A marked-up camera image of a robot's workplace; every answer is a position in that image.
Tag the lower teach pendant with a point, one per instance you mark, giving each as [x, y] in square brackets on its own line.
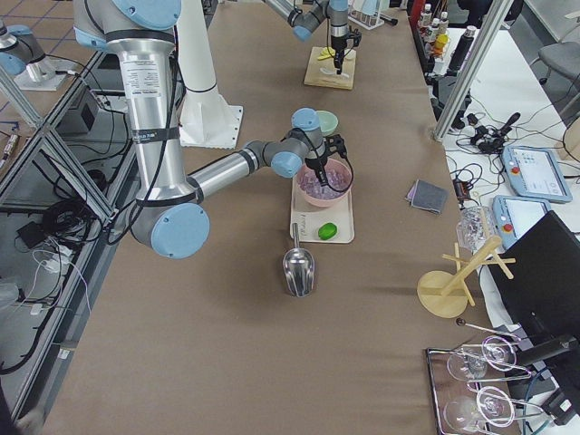
[514, 216]

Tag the upper teach pendant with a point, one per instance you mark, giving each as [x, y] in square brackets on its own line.
[534, 173]

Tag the metal ice scoop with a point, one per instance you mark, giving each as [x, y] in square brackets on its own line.
[299, 267]

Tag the wooden mug tree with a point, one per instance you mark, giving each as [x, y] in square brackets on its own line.
[447, 295]

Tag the aluminium frame post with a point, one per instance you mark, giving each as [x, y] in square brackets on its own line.
[484, 39]

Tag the green lime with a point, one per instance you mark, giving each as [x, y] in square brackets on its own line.
[327, 231]

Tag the bamboo cutting board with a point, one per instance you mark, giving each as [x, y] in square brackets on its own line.
[313, 77]

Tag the upper wine glass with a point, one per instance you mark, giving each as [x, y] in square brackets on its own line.
[471, 362]

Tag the wine glass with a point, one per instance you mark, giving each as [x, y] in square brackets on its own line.
[471, 362]
[489, 407]

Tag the clear plastic ice bag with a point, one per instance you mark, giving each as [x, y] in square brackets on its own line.
[475, 227]

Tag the black monitor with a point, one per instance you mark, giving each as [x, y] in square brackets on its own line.
[543, 294]

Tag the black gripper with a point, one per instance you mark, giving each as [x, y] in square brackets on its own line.
[336, 43]
[314, 162]

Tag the mint green bowl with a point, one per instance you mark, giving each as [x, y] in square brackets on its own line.
[328, 122]

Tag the white ceramic spoon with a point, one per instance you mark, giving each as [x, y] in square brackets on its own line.
[332, 72]

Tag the teach pendant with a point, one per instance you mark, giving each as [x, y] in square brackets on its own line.
[514, 216]
[534, 173]

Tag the lower wine glass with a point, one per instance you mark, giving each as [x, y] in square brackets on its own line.
[489, 407]

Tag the cream plastic tray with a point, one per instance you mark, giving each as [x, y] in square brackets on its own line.
[310, 218]

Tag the pink bowl of ice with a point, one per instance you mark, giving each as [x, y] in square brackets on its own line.
[337, 184]

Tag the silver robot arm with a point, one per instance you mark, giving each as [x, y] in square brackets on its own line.
[305, 23]
[170, 87]

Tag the black water bottle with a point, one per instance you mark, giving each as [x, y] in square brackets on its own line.
[461, 51]

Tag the grey folded cloth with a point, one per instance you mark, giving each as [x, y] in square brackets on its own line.
[426, 196]

